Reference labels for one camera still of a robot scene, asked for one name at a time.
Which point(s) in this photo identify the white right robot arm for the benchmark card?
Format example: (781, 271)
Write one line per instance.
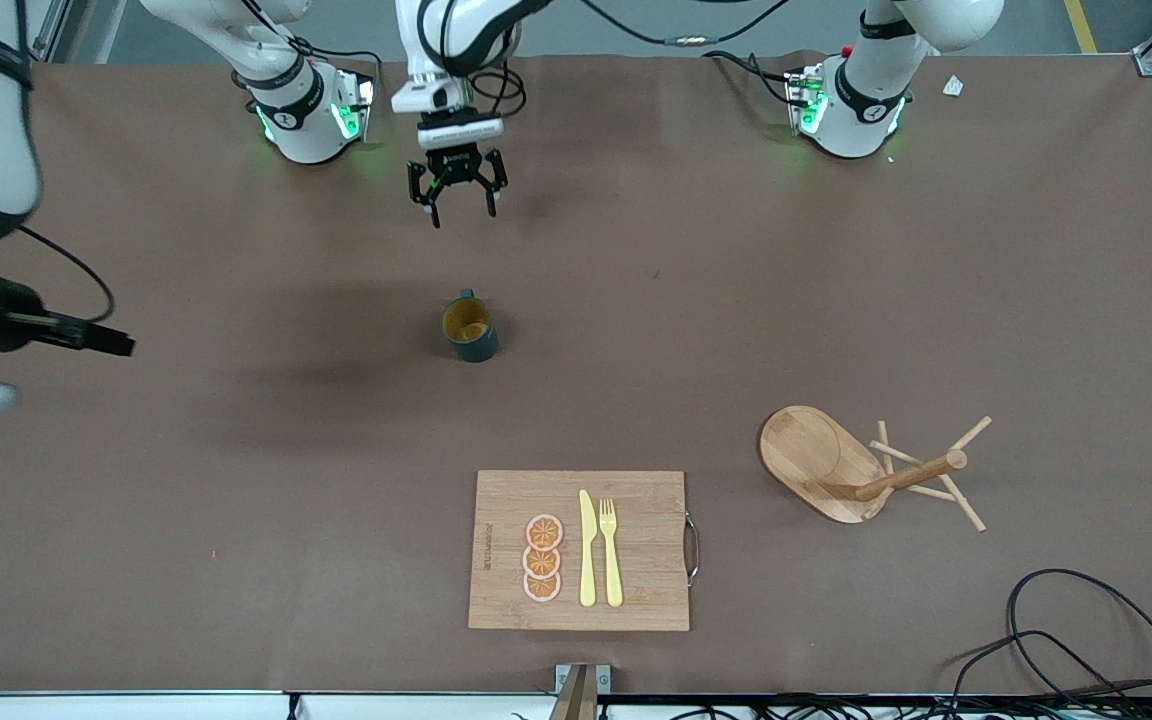
(296, 120)

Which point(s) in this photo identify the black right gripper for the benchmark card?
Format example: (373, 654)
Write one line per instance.
(18, 316)

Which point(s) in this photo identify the small white paper scrap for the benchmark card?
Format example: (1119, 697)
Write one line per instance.
(953, 86)

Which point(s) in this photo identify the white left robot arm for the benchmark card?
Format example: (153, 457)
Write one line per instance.
(866, 100)

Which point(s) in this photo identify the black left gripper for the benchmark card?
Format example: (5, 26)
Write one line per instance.
(455, 165)

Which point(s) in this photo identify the metal bracket with post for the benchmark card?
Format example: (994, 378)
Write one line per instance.
(581, 690)

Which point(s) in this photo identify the yellow plastic fork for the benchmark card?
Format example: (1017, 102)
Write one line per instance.
(612, 560)

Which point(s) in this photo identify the yellow plastic knife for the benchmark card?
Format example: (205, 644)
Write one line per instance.
(588, 560)

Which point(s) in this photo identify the white table edge rail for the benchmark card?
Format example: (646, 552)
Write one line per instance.
(136, 708)

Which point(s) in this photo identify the wooden mug tree stand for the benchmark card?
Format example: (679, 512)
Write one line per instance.
(801, 450)

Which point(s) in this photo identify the large table cover sheet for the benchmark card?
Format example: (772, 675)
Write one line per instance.
(336, 450)

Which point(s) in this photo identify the teal cup yellow inside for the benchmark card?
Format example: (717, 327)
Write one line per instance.
(476, 345)

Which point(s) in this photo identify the dried orange slice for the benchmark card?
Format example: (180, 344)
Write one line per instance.
(542, 587)
(544, 532)

